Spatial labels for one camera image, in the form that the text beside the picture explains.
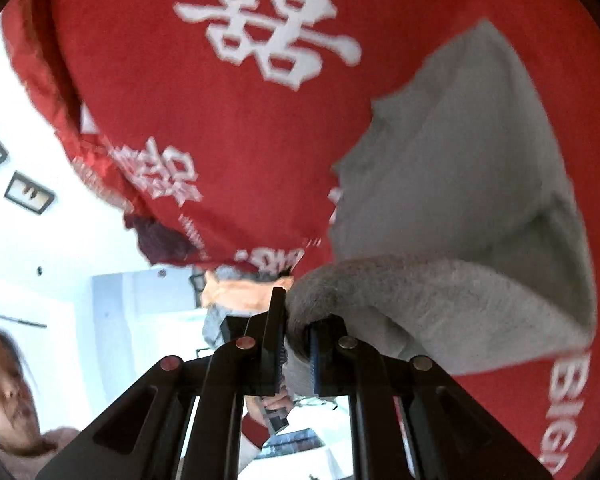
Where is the grey knit garment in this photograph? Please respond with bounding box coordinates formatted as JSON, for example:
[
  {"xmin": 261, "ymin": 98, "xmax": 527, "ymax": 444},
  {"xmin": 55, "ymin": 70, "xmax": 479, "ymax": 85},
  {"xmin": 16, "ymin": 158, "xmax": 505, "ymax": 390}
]
[{"xmin": 285, "ymin": 21, "xmax": 597, "ymax": 396}]

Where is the person's left hand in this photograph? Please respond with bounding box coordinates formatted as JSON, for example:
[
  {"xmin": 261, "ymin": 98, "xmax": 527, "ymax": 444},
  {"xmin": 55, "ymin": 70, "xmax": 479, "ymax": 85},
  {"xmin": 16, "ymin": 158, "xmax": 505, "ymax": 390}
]
[{"xmin": 245, "ymin": 389, "xmax": 294, "ymax": 427}]

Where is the person in pink sweater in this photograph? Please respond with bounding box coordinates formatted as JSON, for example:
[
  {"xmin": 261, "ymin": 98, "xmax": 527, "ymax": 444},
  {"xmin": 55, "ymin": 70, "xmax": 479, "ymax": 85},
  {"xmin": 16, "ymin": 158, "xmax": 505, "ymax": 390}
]
[{"xmin": 0, "ymin": 330, "xmax": 80, "ymax": 480}]

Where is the red printed bedspread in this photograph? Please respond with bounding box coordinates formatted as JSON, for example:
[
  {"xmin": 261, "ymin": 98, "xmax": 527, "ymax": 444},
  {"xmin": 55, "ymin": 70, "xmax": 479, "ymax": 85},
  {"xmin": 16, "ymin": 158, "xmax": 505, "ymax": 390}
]
[{"xmin": 2, "ymin": 0, "xmax": 600, "ymax": 479}]

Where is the black framed wall picture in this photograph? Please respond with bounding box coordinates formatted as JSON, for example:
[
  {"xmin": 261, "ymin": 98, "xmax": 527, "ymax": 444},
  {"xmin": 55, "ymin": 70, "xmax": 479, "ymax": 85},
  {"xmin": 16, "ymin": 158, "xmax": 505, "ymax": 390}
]
[{"xmin": 4, "ymin": 171, "xmax": 56, "ymax": 214}]

